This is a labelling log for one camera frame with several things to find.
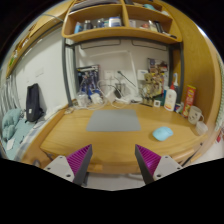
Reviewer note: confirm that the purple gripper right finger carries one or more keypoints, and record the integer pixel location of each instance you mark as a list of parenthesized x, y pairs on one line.
[(154, 167)]

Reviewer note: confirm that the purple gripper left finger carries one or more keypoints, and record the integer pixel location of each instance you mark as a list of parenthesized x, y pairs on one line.
[(72, 167)]

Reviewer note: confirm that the light blue computer mouse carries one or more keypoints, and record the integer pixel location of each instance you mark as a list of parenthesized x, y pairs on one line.
[(162, 133)]

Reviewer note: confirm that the grey mouse pad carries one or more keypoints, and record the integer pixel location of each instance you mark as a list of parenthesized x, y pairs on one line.
[(121, 120)]

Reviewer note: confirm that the wooden desk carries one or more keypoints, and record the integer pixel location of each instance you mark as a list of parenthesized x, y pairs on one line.
[(114, 152)]

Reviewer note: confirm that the clear plastic cup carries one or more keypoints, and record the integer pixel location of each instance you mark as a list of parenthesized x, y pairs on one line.
[(201, 128)]

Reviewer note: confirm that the small white clock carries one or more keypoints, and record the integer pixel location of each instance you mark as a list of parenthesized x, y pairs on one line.
[(157, 103)]

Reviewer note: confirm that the white mug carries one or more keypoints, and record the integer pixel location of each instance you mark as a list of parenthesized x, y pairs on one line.
[(195, 115)]

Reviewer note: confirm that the black backpack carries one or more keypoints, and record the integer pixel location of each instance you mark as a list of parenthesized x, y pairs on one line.
[(33, 109)]

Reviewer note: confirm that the white lotion bottle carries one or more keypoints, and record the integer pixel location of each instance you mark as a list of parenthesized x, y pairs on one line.
[(171, 94)]

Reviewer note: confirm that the red yellow snack can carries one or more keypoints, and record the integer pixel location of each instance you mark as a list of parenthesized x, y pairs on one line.
[(189, 99)]

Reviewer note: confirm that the groot figurine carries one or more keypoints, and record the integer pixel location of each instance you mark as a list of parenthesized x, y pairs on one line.
[(150, 89)]

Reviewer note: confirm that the teal blanket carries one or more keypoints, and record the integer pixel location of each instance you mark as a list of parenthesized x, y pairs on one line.
[(9, 122)]

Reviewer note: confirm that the blue figure box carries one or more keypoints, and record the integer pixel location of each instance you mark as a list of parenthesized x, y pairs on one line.
[(88, 78)]

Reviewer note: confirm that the white jar on shelf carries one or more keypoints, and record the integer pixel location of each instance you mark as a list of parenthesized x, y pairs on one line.
[(114, 22)]

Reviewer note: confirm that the wooden wall shelf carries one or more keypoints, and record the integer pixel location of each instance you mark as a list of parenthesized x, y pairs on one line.
[(145, 19)]

